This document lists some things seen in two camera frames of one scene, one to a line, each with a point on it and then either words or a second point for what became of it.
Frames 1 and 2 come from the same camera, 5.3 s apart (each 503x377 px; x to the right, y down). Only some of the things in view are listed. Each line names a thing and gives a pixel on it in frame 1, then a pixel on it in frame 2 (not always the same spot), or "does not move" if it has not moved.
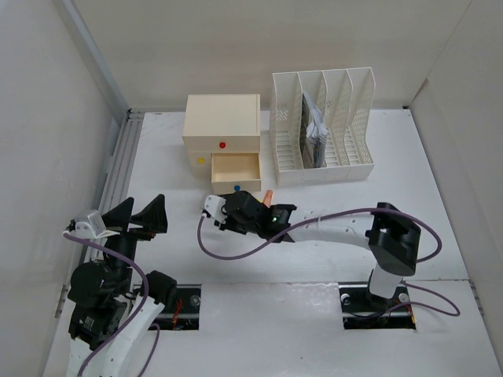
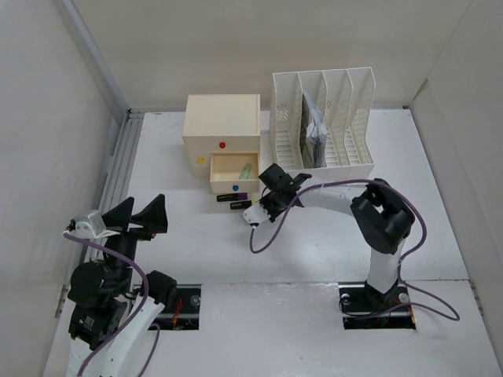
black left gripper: (152, 217) does not move
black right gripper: (228, 224) → (263, 202)
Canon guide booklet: (313, 135) does not move
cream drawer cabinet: (222, 133) does not move
